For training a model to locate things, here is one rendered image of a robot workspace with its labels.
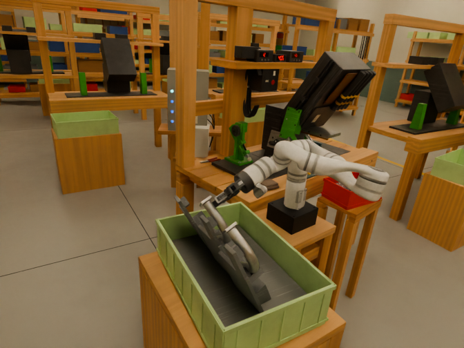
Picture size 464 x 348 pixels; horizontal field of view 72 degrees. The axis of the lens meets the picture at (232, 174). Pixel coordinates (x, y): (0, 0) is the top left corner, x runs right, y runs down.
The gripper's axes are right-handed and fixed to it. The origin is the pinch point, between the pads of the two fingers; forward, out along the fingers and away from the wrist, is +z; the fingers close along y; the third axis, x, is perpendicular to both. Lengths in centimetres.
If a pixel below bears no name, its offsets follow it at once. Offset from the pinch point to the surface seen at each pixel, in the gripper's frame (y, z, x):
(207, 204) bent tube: 0.9, 2.6, -0.9
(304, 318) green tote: -1.5, -1.6, 46.8
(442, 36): -502, -923, -47
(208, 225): 2.2, 6.5, 4.8
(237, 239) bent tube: 13.3, 4.4, 13.0
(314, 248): -47, -38, 43
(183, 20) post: -40, -56, -93
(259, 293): -5.7, 4.6, 32.7
